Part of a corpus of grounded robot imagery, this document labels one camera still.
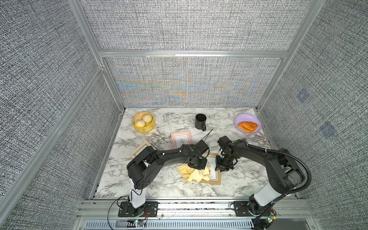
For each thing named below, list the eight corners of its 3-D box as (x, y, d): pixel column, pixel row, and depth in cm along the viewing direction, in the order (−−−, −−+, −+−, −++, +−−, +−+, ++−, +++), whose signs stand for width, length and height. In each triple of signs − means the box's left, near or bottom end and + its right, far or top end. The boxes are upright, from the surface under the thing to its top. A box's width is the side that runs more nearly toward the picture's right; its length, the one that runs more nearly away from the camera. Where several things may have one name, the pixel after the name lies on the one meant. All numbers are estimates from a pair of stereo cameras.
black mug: (195, 132, 107) (196, 124, 100) (194, 121, 114) (195, 113, 107) (206, 132, 107) (207, 124, 100) (204, 121, 114) (206, 113, 107)
